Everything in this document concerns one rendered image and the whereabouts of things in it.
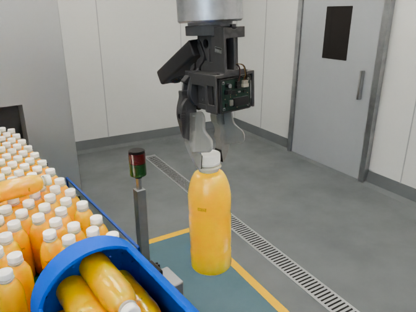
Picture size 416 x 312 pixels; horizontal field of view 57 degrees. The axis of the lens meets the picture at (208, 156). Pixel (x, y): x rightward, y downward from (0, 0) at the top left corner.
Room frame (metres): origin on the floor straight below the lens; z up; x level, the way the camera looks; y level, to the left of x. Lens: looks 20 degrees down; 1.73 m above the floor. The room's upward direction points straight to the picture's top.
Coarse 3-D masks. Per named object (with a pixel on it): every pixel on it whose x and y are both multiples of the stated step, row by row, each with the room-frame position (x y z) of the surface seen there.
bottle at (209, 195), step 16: (192, 176) 0.57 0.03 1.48; (208, 176) 0.55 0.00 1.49; (224, 176) 0.57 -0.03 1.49; (192, 192) 0.55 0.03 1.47; (208, 192) 0.54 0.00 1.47; (224, 192) 0.55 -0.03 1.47; (192, 208) 0.55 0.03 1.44; (208, 208) 0.54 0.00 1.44; (224, 208) 0.55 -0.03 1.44; (192, 224) 0.55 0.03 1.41; (208, 224) 0.54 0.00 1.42; (224, 224) 0.55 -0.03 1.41; (192, 240) 0.55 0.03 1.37; (208, 240) 0.54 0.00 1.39; (224, 240) 0.55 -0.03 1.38; (192, 256) 0.56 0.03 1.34; (208, 256) 0.54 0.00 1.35; (224, 256) 0.54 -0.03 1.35; (208, 272) 0.54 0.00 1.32
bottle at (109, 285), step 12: (84, 264) 0.74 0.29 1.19; (96, 264) 0.73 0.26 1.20; (108, 264) 0.73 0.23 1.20; (84, 276) 0.72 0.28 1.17; (96, 276) 0.69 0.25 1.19; (108, 276) 0.69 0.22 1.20; (120, 276) 0.69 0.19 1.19; (96, 288) 0.67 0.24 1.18; (108, 288) 0.65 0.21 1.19; (120, 288) 0.65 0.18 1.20; (132, 288) 0.67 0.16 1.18; (108, 300) 0.63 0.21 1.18; (120, 300) 0.63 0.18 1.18; (132, 300) 0.63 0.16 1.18
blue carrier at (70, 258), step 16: (80, 240) 0.77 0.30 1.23; (96, 240) 0.77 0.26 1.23; (112, 240) 0.79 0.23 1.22; (64, 256) 0.72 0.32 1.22; (80, 256) 0.71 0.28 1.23; (112, 256) 0.81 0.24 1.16; (128, 256) 0.84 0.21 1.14; (48, 272) 0.70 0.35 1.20; (64, 272) 0.74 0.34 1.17; (144, 272) 0.84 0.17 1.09; (48, 288) 0.67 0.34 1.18; (144, 288) 0.83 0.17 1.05; (160, 288) 0.77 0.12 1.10; (32, 304) 0.68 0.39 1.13; (48, 304) 0.71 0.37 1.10; (160, 304) 0.76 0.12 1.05; (176, 304) 0.71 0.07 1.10
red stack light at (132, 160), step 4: (144, 152) 1.34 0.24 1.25; (128, 156) 1.33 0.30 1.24; (132, 156) 1.31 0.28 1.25; (136, 156) 1.31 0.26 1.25; (140, 156) 1.31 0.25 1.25; (144, 156) 1.33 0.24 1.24; (132, 160) 1.31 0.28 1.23; (136, 160) 1.31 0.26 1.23; (140, 160) 1.31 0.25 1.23; (144, 160) 1.33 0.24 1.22; (132, 164) 1.31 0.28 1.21; (136, 164) 1.31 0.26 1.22; (140, 164) 1.31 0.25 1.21
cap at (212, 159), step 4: (208, 152) 0.58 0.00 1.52; (212, 152) 0.58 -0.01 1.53; (216, 152) 0.58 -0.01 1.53; (204, 156) 0.56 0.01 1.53; (208, 156) 0.56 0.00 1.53; (212, 156) 0.56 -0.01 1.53; (216, 156) 0.56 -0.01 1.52; (204, 160) 0.56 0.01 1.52; (208, 160) 0.55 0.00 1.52; (212, 160) 0.56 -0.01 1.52; (216, 160) 0.56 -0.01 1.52; (204, 164) 0.56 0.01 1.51; (208, 164) 0.55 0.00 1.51; (212, 164) 0.56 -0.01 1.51; (216, 164) 0.56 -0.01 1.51
